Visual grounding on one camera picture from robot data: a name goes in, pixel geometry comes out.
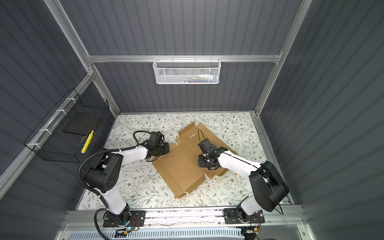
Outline brown cardboard box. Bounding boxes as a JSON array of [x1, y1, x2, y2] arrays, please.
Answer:
[[153, 122, 231, 198]]

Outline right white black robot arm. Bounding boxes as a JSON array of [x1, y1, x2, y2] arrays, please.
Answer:
[[198, 139, 290, 223]]

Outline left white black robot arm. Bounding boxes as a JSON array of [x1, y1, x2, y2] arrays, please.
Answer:
[[77, 131, 170, 226]]

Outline floral patterned table mat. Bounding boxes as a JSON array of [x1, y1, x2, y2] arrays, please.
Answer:
[[105, 112, 266, 209]]

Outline yellow marker pen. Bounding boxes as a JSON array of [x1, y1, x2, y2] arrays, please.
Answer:
[[81, 130, 95, 154]]

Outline black foam pad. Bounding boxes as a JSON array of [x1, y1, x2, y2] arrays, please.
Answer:
[[63, 113, 104, 136]]

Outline pens in white basket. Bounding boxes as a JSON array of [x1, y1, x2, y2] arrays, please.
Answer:
[[177, 74, 219, 84]]

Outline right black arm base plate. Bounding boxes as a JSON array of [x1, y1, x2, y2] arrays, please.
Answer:
[[222, 208, 265, 225]]

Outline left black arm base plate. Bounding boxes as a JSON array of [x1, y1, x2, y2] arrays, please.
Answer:
[[103, 211, 146, 228]]

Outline white wire mesh basket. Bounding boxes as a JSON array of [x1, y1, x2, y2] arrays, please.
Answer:
[[153, 58, 222, 85]]

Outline black corrugated cable conduit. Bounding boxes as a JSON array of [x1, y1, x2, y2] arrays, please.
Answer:
[[77, 130, 154, 240]]

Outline black wire basket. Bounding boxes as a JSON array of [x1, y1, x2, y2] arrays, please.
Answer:
[[24, 89, 110, 164]]

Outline aluminium mounting rail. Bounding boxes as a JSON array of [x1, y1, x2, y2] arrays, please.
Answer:
[[59, 205, 308, 231]]

